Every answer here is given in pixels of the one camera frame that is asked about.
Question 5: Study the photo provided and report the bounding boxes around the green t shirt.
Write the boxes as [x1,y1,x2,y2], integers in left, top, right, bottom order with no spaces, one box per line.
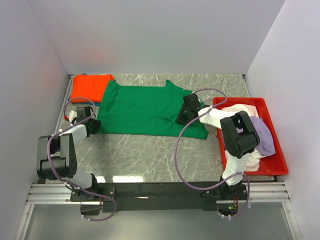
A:
[97,80,209,140]

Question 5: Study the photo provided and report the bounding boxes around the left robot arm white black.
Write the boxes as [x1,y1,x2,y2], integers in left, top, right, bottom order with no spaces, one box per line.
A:
[36,106,101,201]

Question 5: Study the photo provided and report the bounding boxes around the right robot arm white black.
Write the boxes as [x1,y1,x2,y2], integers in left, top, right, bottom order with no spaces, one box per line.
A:
[173,92,260,200]

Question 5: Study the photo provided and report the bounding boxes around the folded orange t shirt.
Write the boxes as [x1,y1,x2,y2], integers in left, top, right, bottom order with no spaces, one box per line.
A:
[69,73,115,104]

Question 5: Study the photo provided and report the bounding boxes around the pale pink t shirt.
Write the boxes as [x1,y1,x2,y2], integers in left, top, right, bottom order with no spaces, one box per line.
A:
[222,103,264,172]

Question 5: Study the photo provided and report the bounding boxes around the lavender t shirt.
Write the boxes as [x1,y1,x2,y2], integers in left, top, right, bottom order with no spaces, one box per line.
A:
[250,116,276,157]

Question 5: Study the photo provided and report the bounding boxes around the black base beam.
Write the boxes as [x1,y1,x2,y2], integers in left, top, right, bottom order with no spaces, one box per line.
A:
[70,181,250,215]

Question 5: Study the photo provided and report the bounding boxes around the red plastic bin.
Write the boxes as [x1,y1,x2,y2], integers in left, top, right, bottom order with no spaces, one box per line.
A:
[216,97,289,177]

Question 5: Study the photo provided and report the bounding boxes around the aluminium frame rail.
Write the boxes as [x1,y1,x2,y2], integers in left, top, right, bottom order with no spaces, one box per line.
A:
[26,182,291,205]

